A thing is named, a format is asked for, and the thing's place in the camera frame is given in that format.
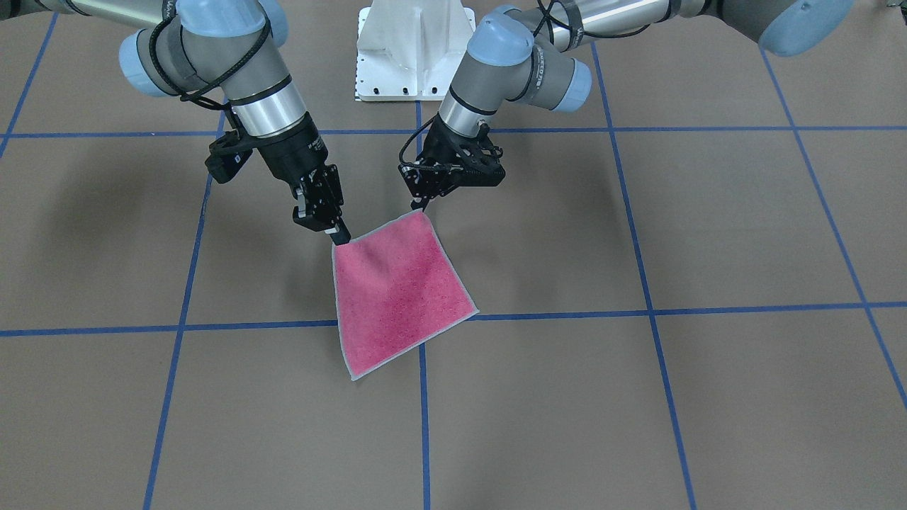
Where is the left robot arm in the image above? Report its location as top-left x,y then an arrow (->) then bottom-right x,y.
398,1 -> 853,210

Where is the pink towel with grey back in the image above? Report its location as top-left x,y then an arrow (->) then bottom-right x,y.
332,210 -> 478,380

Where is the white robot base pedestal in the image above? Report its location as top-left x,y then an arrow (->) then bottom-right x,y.
354,1 -> 476,101

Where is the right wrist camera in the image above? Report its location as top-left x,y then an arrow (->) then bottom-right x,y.
205,130 -> 254,184

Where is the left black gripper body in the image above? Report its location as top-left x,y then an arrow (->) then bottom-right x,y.
398,117 -> 490,206

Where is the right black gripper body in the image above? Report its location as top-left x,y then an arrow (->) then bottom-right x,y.
258,117 -> 346,230

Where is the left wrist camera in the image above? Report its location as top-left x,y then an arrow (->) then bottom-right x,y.
454,137 -> 506,187

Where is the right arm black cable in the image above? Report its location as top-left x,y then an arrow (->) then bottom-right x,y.
145,0 -> 274,113

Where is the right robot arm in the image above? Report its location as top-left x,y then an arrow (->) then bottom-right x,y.
2,1 -> 351,245

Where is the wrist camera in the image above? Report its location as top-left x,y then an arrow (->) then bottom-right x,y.
454,137 -> 506,187
205,130 -> 254,184

